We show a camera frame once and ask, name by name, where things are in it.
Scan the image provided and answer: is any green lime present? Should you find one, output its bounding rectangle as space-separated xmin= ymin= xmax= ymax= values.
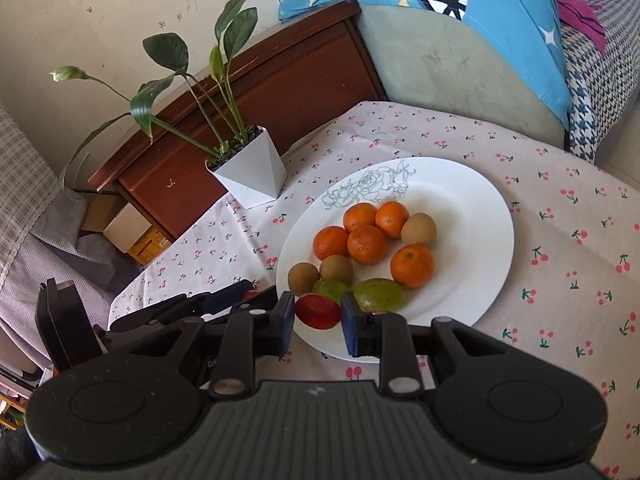
xmin=312 ymin=278 xmax=352 ymax=304
xmin=352 ymin=278 xmax=405 ymax=313

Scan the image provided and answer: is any red cherry tomato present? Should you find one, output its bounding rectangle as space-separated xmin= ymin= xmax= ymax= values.
xmin=294 ymin=294 xmax=342 ymax=330

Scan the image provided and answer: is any large mandarin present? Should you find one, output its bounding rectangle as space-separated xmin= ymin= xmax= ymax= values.
xmin=390 ymin=244 xmax=435 ymax=288

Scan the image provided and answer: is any brown kiwi front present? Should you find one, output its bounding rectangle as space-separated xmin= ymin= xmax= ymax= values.
xmin=288 ymin=262 xmax=320 ymax=296

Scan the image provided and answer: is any brown kiwi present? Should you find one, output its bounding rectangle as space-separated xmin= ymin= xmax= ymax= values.
xmin=288 ymin=262 xmax=320 ymax=296
xmin=320 ymin=255 xmax=355 ymax=285
xmin=400 ymin=212 xmax=437 ymax=247

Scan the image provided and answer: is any dimpled mandarin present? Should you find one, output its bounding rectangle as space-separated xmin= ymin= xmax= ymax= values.
xmin=347 ymin=226 xmax=388 ymax=266

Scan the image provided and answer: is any orange mandarin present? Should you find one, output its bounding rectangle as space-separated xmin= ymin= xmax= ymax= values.
xmin=312 ymin=226 xmax=349 ymax=261

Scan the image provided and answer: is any brown kiwi back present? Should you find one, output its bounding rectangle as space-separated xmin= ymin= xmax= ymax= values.
xmin=400 ymin=212 xmax=437 ymax=247

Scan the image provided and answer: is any small mandarin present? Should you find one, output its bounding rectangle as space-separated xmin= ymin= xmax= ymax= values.
xmin=343 ymin=203 xmax=378 ymax=233

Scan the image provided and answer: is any grey checked fabric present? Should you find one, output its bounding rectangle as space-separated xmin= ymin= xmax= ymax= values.
xmin=1 ymin=110 xmax=140 ymax=368

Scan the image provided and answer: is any yellow labelled box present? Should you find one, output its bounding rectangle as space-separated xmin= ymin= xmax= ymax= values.
xmin=127 ymin=226 xmax=171 ymax=266

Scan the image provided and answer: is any cardboard box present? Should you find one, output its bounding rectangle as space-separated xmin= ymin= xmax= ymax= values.
xmin=103 ymin=204 xmax=152 ymax=252

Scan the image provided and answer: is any white geometric plant pot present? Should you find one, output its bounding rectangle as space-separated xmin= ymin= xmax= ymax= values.
xmin=205 ymin=126 xmax=288 ymax=209

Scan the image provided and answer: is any cherry print tablecloth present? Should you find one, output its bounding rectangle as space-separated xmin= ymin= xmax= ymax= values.
xmin=110 ymin=102 xmax=639 ymax=479

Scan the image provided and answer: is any green leafy plant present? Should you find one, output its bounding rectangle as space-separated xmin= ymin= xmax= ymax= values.
xmin=70 ymin=0 xmax=258 ymax=164

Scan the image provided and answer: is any dark wooden cabinet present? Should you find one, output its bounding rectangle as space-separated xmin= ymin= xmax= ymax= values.
xmin=89 ymin=0 xmax=386 ymax=240

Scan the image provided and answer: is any grey green sofa armrest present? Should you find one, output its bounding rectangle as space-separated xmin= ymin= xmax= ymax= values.
xmin=358 ymin=2 xmax=568 ymax=146

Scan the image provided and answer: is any houndstooth sofa cover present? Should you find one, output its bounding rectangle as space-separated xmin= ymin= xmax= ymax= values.
xmin=561 ymin=0 xmax=639 ymax=164

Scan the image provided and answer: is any purple cloth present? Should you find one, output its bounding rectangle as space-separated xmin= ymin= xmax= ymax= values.
xmin=555 ymin=0 xmax=606 ymax=53

